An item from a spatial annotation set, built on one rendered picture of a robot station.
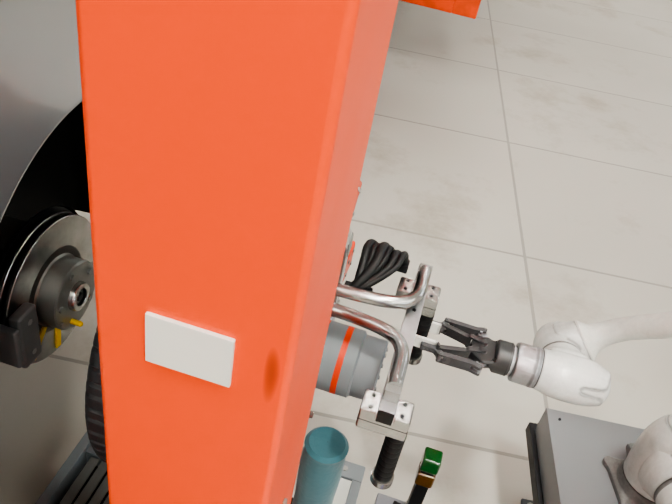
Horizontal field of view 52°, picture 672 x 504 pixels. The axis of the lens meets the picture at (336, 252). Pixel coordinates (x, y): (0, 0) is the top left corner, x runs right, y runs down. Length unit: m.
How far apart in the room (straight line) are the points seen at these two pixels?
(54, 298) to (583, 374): 1.08
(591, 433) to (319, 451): 0.98
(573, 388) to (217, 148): 1.22
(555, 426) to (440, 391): 0.63
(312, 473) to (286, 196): 1.05
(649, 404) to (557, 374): 1.45
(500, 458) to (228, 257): 2.09
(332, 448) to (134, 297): 0.93
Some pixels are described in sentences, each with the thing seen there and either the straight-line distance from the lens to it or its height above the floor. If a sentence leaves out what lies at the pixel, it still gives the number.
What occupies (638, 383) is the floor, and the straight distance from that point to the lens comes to 3.03.
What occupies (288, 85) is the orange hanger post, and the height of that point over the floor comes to 1.70.
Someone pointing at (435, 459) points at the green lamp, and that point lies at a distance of 1.55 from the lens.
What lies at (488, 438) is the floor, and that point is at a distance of 2.53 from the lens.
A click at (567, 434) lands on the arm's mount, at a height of 0.40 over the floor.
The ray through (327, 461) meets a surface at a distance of 1.39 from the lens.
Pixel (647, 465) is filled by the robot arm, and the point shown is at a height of 0.56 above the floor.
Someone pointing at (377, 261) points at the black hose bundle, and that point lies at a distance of 1.37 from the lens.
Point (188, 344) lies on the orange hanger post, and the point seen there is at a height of 1.48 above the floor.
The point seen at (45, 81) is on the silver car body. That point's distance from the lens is 1.11.
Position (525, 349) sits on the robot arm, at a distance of 1.54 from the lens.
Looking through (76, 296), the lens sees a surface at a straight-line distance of 1.49.
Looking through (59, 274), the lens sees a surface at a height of 0.92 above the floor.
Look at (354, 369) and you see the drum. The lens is 1.34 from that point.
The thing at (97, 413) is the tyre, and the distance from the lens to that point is 1.25.
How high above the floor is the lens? 1.86
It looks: 37 degrees down
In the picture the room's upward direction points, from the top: 12 degrees clockwise
